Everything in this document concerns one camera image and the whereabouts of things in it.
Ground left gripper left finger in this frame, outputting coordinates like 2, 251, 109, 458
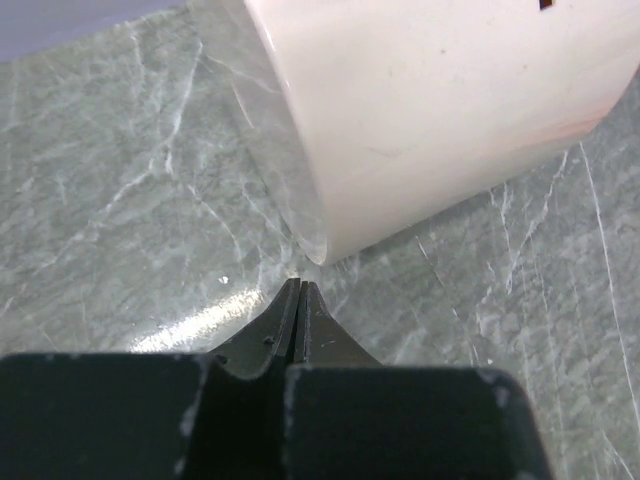
1, 279, 300, 479

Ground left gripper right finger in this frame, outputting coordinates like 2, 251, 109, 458
284, 282, 553, 479

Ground cream round drawer cabinet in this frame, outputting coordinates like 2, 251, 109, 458
188, 1, 639, 265

